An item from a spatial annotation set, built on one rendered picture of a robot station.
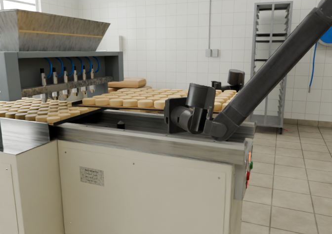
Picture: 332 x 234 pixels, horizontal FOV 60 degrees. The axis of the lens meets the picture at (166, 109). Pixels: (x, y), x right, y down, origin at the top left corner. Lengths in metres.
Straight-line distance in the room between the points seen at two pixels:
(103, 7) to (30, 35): 4.89
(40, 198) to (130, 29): 4.76
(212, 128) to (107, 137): 0.49
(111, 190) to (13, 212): 0.35
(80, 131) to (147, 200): 0.36
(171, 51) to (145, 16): 0.81
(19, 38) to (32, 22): 0.07
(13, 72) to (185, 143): 0.61
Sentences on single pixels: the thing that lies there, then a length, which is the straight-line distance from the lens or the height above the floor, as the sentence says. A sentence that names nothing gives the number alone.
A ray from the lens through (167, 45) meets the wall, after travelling 5.38.
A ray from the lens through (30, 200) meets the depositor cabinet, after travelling 1.20.
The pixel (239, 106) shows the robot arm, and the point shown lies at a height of 1.05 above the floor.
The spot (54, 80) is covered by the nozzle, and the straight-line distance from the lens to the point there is 1.27.
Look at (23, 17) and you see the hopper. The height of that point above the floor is 1.30.
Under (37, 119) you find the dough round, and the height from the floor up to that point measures 0.91.
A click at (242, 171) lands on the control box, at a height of 0.80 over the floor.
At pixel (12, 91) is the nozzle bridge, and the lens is 1.06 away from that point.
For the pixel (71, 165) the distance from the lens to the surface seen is 1.21.
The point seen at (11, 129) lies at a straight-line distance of 1.33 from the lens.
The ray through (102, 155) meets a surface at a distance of 1.11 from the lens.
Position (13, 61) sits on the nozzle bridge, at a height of 1.15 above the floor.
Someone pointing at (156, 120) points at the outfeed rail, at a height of 0.87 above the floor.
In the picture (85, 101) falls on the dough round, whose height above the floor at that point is 1.00.
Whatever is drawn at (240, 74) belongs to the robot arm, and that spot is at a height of 1.08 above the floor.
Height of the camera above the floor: 1.18
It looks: 12 degrees down
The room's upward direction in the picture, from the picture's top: straight up
